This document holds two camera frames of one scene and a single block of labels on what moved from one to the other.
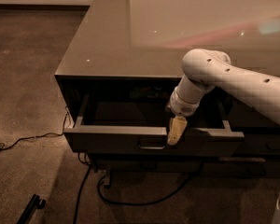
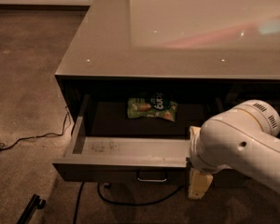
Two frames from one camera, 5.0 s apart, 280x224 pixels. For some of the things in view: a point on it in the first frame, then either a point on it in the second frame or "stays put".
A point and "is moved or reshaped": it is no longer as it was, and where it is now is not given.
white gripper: [184, 105] → [195, 154]
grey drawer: [139, 124] is moved or reshaped
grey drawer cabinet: [125, 61] stays put
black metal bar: [34, 203] stays put
